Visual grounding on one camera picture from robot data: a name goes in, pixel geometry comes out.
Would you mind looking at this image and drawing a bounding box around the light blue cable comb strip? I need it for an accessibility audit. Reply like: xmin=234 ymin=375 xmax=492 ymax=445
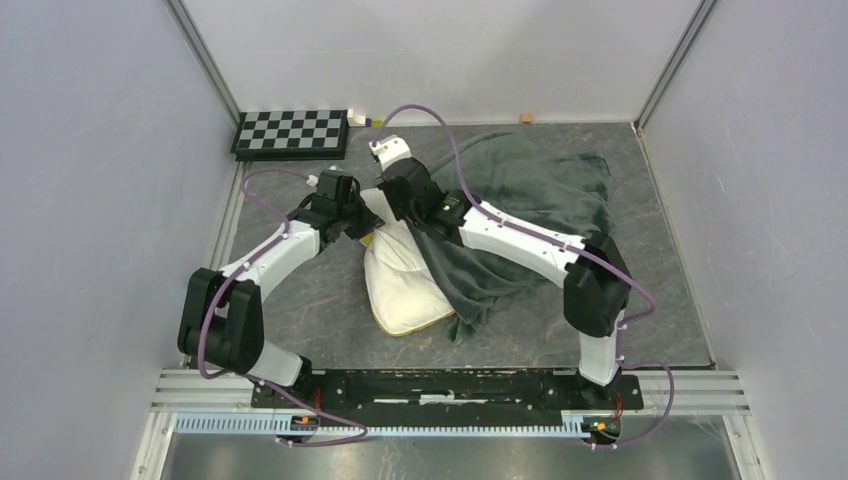
xmin=174 ymin=413 xmax=589 ymax=439

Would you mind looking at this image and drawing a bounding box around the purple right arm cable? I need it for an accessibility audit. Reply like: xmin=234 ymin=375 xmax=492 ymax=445
xmin=370 ymin=103 xmax=677 ymax=452

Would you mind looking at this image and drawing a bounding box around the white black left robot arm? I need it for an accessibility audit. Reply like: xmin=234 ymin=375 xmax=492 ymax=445
xmin=177 ymin=170 xmax=382 ymax=408

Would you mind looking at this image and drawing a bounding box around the zebra striped pillowcase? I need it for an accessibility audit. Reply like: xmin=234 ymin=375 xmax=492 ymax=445
xmin=410 ymin=129 xmax=617 ymax=346

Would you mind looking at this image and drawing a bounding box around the small cream toy block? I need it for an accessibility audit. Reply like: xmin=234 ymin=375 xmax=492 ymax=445
xmin=346 ymin=108 xmax=383 ymax=128

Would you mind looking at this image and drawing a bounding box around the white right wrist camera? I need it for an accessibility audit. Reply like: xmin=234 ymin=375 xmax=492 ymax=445
xmin=369 ymin=135 xmax=412 ymax=170

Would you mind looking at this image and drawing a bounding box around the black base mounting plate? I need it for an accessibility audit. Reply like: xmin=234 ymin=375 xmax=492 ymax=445
xmin=251 ymin=368 xmax=644 ymax=428

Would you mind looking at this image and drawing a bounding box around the white pillow with yellow edge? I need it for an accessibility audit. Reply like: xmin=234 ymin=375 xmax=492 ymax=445
xmin=360 ymin=188 xmax=455 ymax=337

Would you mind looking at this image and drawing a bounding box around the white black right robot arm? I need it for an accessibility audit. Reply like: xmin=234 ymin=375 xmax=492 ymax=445
xmin=376 ymin=156 xmax=631 ymax=408

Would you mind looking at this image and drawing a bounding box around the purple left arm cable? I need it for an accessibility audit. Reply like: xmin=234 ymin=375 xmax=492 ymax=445
xmin=196 ymin=166 xmax=369 ymax=449

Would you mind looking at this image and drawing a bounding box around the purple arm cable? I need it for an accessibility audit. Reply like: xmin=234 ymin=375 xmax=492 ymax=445
xmin=370 ymin=103 xmax=677 ymax=452
xmin=196 ymin=166 xmax=369 ymax=449

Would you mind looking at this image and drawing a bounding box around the black white checkerboard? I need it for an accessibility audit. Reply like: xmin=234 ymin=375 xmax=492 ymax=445
xmin=231 ymin=109 xmax=349 ymax=162

